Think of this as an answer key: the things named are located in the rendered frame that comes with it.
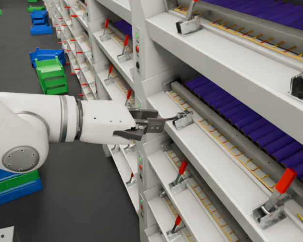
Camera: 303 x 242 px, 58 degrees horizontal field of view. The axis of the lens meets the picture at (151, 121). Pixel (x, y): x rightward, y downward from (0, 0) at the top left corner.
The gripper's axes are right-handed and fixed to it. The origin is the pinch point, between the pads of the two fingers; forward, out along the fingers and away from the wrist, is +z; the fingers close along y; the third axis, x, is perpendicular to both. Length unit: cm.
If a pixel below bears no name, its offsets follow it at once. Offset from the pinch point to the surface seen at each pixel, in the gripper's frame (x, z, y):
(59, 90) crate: -77, 8, -187
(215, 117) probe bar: 4.2, 11.2, 5.3
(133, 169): -40, 16, -32
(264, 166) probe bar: 3.5, 10.9, 20.3
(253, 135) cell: 5.2, 13.8, 13.6
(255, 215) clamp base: -0.7, 6.1, 25.9
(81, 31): -16, 14, -154
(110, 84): -20, 13, -69
